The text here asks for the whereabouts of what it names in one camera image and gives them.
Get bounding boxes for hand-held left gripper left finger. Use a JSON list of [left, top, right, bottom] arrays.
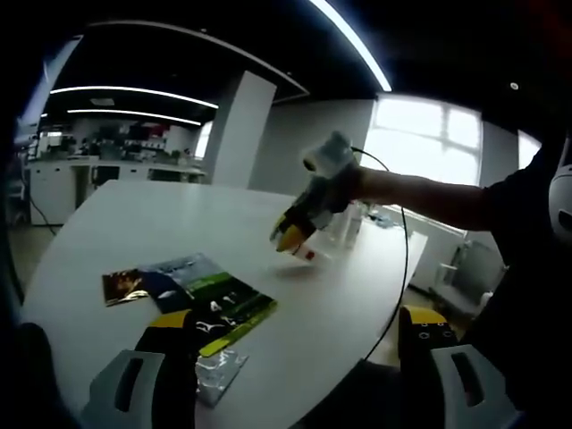
[[79, 308, 200, 429]]

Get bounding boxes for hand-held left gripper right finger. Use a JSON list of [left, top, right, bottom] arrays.
[[397, 305, 523, 429]]

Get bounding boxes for plain white skincare bottle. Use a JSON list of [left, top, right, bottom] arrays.
[[328, 213, 349, 248]]

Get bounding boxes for silver skincare sachet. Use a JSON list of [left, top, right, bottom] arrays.
[[194, 348, 249, 408]]

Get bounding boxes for green black skincare sachet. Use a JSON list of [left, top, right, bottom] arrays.
[[137, 252, 279, 358]]

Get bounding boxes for gold skincare sachet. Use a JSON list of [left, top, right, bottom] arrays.
[[101, 267, 151, 308]]

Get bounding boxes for person's right hand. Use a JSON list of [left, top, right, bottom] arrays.
[[331, 167, 381, 215]]

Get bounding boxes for small bluish object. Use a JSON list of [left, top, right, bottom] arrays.
[[366, 211, 400, 230]]

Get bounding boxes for white plastic chair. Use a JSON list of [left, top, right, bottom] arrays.
[[432, 239, 509, 316]]

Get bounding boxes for large window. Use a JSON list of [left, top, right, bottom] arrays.
[[364, 93, 484, 187], [516, 129, 544, 171]]

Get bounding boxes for long ceiling light strip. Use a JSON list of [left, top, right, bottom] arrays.
[[307, 0, 393, 93]]

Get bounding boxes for black office chair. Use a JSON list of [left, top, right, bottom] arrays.
[[12, 321, 57, 412]]

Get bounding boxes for white chest-worn device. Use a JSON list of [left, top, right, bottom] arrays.
[[548, 164, 572, 246]]

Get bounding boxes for white counter cabinets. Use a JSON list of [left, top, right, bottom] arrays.
[[25, 155, 210, 227]]

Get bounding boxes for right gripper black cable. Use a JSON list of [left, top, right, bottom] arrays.
[[349, 146, 411, 363]]

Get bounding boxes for black floor cable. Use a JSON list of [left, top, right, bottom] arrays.
[[27, 194, 62, 237]]

